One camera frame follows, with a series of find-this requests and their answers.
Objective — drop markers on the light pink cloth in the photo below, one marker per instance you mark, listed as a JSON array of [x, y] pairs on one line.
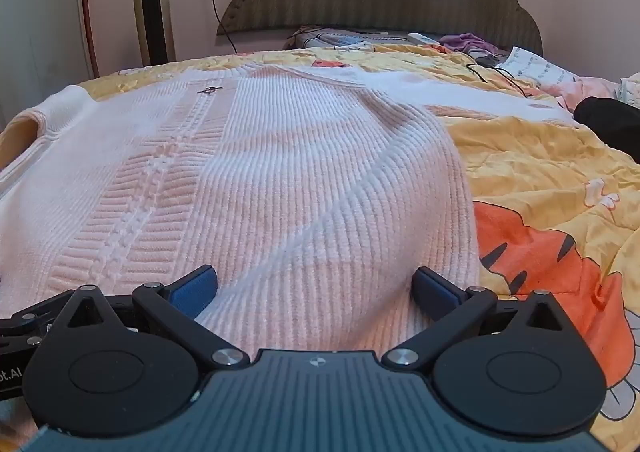
[[582, 89]]

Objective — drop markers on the flower printed wardrobe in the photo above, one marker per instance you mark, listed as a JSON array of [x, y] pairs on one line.
[[40, 22]]

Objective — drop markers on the white printed pillow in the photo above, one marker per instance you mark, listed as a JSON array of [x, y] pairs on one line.
[[537, 69]]

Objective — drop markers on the white remote control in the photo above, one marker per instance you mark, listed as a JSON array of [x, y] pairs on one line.
[[422, 38]]

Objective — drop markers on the yellow carrot printed blanket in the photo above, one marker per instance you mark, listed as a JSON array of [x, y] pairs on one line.
[[540, 167]]

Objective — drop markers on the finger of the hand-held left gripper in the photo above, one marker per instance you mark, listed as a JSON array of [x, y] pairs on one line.
[[35, 319]]

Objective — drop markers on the purple cloth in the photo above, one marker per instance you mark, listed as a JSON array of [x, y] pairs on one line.
[[467, 42]]

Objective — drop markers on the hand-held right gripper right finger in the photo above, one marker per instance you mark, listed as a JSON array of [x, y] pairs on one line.
[[434, 290]]

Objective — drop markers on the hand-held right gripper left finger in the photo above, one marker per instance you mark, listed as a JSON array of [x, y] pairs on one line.
[[196, 288]]

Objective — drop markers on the grey patterned bed sheet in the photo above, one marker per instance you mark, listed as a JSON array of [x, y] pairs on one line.
[[340, 38]]

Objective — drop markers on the black cloth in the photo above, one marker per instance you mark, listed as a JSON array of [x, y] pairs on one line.
[[610, 119]]

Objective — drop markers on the pink knitted sweater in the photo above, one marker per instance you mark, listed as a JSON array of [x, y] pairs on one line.
[[280, 172]]

